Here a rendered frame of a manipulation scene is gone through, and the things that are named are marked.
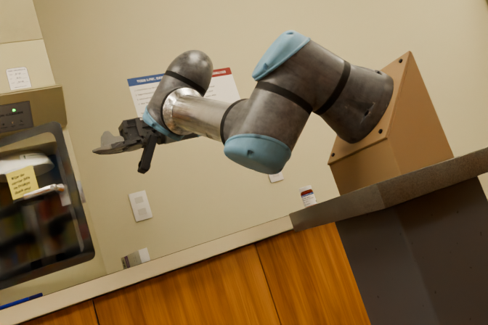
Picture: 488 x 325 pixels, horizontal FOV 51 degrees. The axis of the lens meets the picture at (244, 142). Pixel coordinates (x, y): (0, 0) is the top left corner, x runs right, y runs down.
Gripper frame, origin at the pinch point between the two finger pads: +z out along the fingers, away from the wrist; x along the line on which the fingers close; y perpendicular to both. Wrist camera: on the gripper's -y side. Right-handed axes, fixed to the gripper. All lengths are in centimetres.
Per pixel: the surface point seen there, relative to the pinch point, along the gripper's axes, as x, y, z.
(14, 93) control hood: -1.4, 21.9, 17.6
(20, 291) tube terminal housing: -12.2, -30.8, 27.3
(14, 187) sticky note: -4.8, -3.6, 23.1
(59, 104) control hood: -5.1, 17.9, 5.9
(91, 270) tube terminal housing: -11.9, -31.2, 8.1
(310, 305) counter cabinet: 16, -59, -42
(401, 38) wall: -52, 40, -193
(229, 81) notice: -54, 32, -78
